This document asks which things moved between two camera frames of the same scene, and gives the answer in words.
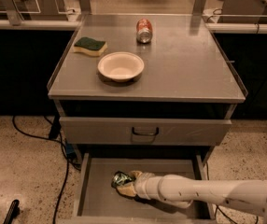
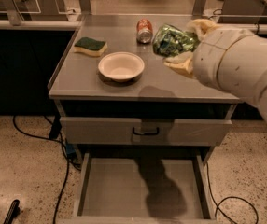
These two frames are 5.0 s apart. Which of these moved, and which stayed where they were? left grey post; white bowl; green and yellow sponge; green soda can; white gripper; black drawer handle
Moved: white gripper; green soda can
Stayed: left grey post; green and yellow sponge; black drawer handle; white bowl
